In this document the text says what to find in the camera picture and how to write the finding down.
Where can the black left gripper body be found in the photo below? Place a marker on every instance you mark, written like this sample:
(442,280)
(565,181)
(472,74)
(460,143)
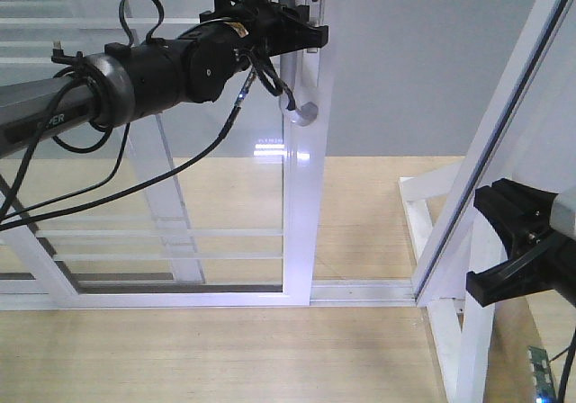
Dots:
(234,28)

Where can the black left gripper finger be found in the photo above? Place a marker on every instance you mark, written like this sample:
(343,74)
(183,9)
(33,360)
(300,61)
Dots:
(292,37)

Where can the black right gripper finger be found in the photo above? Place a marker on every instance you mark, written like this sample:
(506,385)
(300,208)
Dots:
(513,278)

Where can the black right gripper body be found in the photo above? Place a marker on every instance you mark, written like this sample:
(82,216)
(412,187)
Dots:
(518,213)

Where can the grey metal door handle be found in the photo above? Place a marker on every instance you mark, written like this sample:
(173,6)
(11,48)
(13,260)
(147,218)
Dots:
(305,113)

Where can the white framed sliding glass door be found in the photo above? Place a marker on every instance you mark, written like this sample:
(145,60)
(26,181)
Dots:
(212,204)

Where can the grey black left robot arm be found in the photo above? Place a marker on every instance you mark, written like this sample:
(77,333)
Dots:
(127,81)

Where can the silver door lock plate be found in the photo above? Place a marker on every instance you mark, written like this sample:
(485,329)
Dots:
(316,16)

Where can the green circuit board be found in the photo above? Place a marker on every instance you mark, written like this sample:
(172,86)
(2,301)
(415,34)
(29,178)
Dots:
(541,374)

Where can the white wooden support stand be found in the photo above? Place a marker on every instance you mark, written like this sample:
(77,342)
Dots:
(444,252)

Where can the white fixed door frame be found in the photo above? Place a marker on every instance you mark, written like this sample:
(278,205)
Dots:
(491,78)

